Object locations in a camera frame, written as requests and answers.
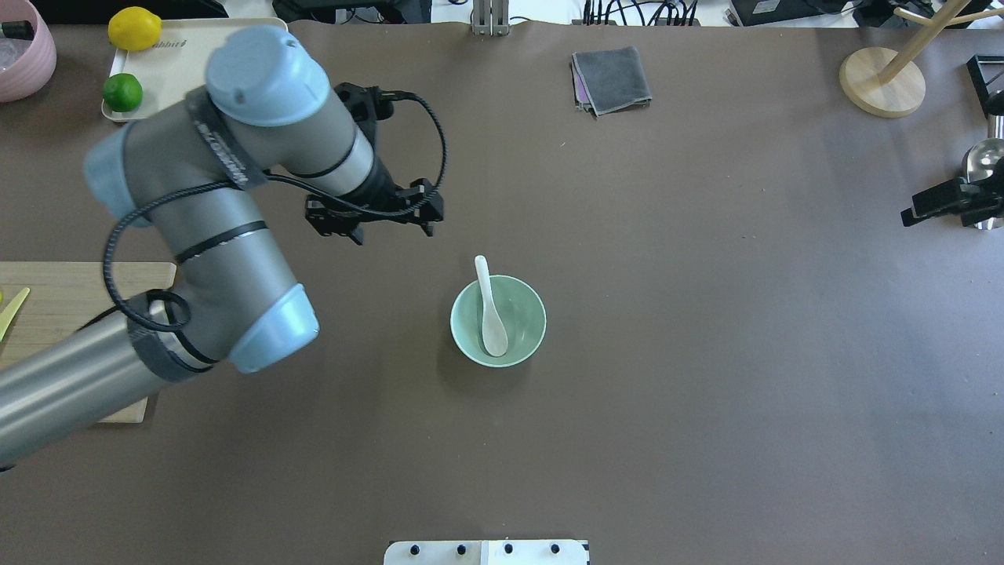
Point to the green lime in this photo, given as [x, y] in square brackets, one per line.
[122, 92]

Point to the yellow lemon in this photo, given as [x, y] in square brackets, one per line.
[134, 29]

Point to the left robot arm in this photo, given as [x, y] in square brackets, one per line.
[194, 274]

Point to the wooden cutting board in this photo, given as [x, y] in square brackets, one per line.
[65, 295]

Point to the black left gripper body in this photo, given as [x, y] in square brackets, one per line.
[383, 188]

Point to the green ceramic bowl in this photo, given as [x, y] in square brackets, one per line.
[521, 311]

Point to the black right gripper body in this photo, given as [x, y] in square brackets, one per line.
[952, 196]

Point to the yellow plastic knife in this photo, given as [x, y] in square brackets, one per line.
[10, 311]

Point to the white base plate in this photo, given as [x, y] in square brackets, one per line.
[498, 551]

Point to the grey folded cloth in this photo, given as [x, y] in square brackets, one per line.
[607, 81]

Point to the white ceramic spoon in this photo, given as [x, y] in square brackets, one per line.
[493, 332]

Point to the pink bowl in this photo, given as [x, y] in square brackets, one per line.
[25, 70]

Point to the metal scoop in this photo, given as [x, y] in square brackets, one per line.
[982, 158]

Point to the wooden stand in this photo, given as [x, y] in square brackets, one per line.
[887, 83]

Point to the aluminium frame post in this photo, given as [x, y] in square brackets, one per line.
[490, 18]

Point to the beige plastic tray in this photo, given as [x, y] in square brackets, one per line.
[176, 63]

